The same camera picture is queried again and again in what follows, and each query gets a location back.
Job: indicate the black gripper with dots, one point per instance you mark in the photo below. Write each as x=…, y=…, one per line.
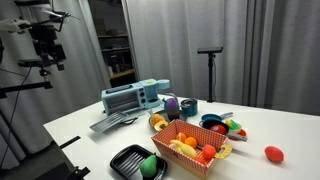
x=44, y=37

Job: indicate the purple plush toy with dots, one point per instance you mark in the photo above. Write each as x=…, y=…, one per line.
x=172, y=104

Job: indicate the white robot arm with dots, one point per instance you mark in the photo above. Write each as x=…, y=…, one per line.
x=19, y=26

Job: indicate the light blue toy oven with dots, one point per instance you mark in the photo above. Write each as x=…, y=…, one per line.
x=132, y=97

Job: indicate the grey oven tray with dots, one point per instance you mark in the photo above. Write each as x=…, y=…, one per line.
x=109, y=122

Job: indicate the stacked colourful cups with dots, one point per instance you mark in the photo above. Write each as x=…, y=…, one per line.
x=174, y=114

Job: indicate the black grill tray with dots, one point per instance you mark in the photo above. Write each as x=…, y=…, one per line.
x=127, y=163

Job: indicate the green plush pear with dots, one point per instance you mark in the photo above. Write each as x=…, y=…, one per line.
x=148, y=167

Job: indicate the plush orange half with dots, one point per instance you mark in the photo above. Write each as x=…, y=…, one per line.
x=181, y=137

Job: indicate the plush whole orange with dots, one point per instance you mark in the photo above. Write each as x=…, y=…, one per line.
x=191, y=142

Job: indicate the yellow plush banana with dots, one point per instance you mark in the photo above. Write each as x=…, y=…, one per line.
x=183, y=148

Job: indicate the red plush tomato in pan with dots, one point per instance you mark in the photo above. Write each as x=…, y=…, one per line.
x=218, y=129

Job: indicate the red plush fruit in basket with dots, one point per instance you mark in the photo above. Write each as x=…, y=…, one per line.
x=208, y=152

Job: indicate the yellow green plush corn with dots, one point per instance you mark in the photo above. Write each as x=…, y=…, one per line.
x=232, y=124

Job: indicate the red plush fruit on table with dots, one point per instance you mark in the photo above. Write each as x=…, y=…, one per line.
x=274, y=154

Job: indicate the grey round plate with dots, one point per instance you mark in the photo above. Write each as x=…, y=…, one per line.
x=164, y=115

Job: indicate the teal small saucepan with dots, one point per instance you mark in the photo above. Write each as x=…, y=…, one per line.
x=216, y=117

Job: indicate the black frying pan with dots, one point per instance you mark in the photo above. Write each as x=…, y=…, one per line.
x=209, y=123

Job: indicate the red checkered basket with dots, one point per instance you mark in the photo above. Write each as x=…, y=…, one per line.
x=195, y=149

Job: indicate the left camera tripod rig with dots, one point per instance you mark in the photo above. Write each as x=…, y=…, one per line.
x=23, y=86

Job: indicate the camera on black stand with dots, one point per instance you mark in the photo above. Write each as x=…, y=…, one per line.
x=211, y=52

